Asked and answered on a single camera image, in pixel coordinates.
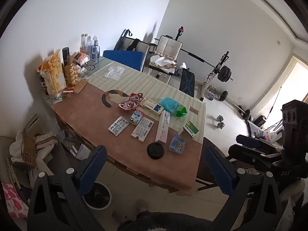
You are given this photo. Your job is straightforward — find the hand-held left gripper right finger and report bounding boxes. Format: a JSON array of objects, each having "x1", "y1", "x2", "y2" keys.
[{"x1": 203, "y1": 146, "x2": 283, "y2": 231}]

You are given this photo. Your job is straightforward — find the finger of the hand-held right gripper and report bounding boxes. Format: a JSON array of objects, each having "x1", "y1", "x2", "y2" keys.
[
  {"x1": 236, "y1": 135, "x2": 285, "y2": 151},
  {"x1": 227, "y1": 144, "x2": 284, "y2": 167}
]

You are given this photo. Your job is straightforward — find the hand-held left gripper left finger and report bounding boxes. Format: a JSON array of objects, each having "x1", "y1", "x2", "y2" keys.
[{"x1": 28, "y1": 145, "x2": 108, "y2": 231}]

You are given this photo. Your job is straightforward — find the white round trash bin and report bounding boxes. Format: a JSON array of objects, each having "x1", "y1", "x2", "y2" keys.
[{"x1": 82, "y1": 182, "x2": 112, "y2": 210}]

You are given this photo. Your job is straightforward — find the small light blue packet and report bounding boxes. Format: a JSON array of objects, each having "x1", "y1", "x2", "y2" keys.
[{"x1": 168, "y1": 134, "x2": 187, "y2": 154}]

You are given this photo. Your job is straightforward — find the small green white box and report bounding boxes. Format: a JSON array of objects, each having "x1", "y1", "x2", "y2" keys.
[{"x1": 183, "y1": 121, "x2": 200, "y2": 138}]

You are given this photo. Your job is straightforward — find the silver blister pack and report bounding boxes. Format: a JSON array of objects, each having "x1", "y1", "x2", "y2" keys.
[{"x1": 108, "y1": 116, "x2": 130, "y2": 136}]

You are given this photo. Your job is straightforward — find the white printed box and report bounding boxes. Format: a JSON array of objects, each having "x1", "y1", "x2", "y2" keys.
[{"x1": 131, "y1": 117, "x2": 154, "y2": 142}]

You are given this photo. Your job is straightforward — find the black round lid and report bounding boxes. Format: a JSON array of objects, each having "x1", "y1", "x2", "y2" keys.
[{"x1": 147, "y1": 143, "x2": 165, "y2": 160}]

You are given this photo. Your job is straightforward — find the small blue white carton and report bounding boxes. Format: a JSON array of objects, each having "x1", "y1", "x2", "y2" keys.
[{"x1": 129, "y1": 111, "x2": 145, "y2": 126}]

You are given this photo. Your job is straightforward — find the long white toothpaste box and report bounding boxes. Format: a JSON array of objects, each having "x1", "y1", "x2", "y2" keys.
[{"x1": 155, "y1": 110, "x2": 171, "y2": 144}]

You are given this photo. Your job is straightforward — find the white blue medicine box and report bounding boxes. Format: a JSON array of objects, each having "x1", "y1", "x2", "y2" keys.
[{"x1": 140, "y1": 98, "x2": 165, "y2": 116}]

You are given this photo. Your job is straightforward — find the person's right forearm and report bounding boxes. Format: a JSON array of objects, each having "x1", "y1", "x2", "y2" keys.
[{"x1": 280, "y1": 180, "x2": 308, "y2": 231}]

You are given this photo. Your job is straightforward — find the pink striped cat tablecloth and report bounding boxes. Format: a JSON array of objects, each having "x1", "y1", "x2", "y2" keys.
[{"x1": 52, "y1": 65, "x2": 207, "y2": 196}]

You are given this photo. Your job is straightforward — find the white geometric tote bag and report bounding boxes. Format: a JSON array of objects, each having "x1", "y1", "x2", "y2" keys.
[{"x1": 35, "y1": 132, "x2": 59, "y2": 154}]

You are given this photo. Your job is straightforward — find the brown cardboard box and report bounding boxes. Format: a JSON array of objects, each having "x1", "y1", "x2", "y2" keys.
[{"x1": 20, "y1": 129, "x2": 39, "y2": 171}]

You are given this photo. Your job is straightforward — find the barbell with black plates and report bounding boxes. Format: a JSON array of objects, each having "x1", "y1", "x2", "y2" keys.
[{"x1": 180, "y1": 49, "x2": 234, "y2": 82}]

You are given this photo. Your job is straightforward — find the white weight rack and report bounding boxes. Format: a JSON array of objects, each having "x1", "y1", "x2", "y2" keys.
[{"x1": 200, "y1": 50, "x2": 233, "y2": 101}]

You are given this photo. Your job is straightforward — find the teal green plastic packet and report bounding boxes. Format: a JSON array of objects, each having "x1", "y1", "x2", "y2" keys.
[{"x1": 159, "y1": 97, "x2": 187, "y2": 118}]

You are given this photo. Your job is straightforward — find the red snack wrapper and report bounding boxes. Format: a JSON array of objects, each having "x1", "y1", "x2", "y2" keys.
[{"x1": 119, "y1": 93, "x2": 145, "y2": 110}]

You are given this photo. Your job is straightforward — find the pink patterned bag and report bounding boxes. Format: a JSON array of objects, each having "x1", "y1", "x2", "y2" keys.
[{"x1": 2, "y1": 183, "x2": 29, "y2": 218}]

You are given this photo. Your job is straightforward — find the brown wooden board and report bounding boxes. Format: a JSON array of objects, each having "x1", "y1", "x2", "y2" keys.
[{"x1": 73, "y1": 79, "x2": 88, "y2": 93}]

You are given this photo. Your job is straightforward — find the black blue bench pad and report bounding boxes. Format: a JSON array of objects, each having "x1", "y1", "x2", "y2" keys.
[{"x1": 179, "y1": 68, "x2": 195, "y2": 98}]

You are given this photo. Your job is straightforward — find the gold textured bottle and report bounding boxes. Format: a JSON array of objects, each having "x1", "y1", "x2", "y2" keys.
[{"x1": 64, "y1": 55, "x2": 79, "y2": 86}]

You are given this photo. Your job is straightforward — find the dark sauce bottle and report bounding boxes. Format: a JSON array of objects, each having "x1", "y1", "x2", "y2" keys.
[{"x1": 37, "y1": 65, "x2": 50, "y2": 95}]

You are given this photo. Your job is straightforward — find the clear plastic bag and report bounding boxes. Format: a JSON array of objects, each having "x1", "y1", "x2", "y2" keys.
[{"x1": 103, "y1": 66, "x2": 126, "y2": 79}]

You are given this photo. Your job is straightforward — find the yellow snack bag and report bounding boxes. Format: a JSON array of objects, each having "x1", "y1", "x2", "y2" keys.
[{"x1": 40, "y1": 49, "x2": 66, "y2": 97}]

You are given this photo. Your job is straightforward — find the glass top dining table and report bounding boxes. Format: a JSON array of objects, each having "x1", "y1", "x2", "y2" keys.
[{"x1": 40, "y1": 55, "x2": 207, "y2": 196}]

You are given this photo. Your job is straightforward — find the orange snack packet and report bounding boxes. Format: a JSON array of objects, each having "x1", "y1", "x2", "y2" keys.
[{"x1": 77, "y1": 53, "x2": 90, "y2": 66}]

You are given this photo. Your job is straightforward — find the beige cloth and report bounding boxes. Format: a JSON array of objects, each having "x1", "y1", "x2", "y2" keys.
[{"x1": 150, "y1": 55, "x2": 177, "y2": 69}]

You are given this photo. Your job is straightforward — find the black spray can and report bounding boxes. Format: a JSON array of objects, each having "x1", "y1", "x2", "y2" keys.
[{"x1": 62, "y1": 47, "x2": 70, "y2": 65}]

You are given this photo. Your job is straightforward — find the white padded chair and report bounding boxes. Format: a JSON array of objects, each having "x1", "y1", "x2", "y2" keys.
[{"x1": 148, "y1": 36, "x2": 182, "y2": 79}]

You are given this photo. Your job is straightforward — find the tall clear glass bottle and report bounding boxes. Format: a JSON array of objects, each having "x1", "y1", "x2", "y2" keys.
[{"x1": 80, "y1": 34, "x2": 88, "y2": 53}]

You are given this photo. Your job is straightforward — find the grey chair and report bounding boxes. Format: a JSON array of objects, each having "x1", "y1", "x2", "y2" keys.
[{"x1": 118, "y1": 38, "x2": 150, "y2": 53}]

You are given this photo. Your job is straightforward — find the black red upright handle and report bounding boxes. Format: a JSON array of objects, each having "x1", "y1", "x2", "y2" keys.
[{"x1": 174, "y1": 26, "x2": 185, "y2": 41}]

